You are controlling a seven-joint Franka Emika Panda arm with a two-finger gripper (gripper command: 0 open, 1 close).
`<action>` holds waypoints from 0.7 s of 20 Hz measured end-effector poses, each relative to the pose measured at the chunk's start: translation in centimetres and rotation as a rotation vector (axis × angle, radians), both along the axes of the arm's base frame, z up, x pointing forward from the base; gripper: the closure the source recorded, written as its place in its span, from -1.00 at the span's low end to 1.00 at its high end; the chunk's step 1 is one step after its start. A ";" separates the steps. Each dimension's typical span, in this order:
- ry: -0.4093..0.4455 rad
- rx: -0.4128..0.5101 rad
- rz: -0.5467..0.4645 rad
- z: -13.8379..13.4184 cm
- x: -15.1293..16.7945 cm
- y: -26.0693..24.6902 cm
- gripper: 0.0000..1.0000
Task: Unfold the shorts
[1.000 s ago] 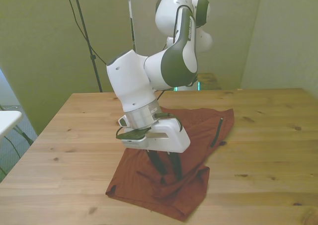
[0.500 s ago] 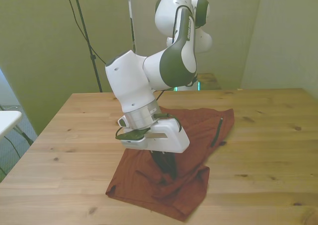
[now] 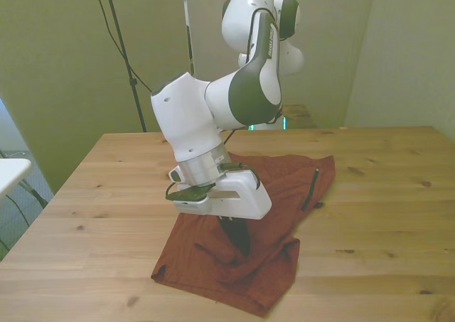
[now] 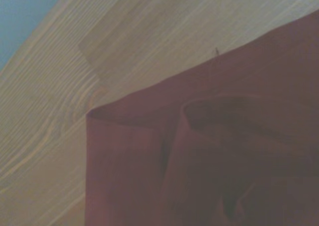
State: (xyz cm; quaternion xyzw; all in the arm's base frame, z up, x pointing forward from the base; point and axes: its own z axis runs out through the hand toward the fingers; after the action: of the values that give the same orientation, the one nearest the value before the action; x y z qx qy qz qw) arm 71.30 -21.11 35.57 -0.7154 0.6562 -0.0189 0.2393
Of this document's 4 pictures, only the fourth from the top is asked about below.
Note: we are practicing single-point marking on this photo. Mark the rust brown shorts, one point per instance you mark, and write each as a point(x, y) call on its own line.
point(211, 148)

